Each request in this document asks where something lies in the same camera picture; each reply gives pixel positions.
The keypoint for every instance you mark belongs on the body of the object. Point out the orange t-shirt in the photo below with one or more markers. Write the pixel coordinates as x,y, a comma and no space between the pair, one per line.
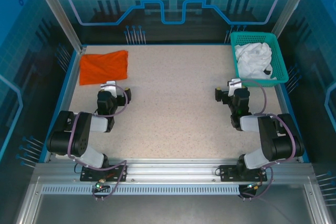
103,68

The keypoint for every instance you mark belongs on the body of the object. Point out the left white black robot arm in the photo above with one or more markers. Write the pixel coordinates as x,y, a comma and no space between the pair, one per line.
78,134

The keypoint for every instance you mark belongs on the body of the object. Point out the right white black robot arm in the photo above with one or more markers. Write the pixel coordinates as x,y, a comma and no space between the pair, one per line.
267,134

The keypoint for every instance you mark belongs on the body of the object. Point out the white t-shirt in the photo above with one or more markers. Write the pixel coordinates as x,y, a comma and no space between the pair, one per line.
252,56

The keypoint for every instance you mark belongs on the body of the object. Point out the teal plastic basket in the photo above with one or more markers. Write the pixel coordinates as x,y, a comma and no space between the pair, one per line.
278,51

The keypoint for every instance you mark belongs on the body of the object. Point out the connector with green light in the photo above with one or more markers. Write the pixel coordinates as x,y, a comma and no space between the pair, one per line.
99,185
253,186

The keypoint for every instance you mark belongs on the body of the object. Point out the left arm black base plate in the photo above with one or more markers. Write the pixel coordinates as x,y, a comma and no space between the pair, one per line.
118,172

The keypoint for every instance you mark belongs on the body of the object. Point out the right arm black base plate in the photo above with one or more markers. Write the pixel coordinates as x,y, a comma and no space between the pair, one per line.
228,172

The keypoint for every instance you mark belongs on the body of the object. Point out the aluminium cross rail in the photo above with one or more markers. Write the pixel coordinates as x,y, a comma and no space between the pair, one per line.
170,169

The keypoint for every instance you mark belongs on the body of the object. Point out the aluminium frame post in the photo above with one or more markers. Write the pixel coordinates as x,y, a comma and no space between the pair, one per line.
61,14
293,3

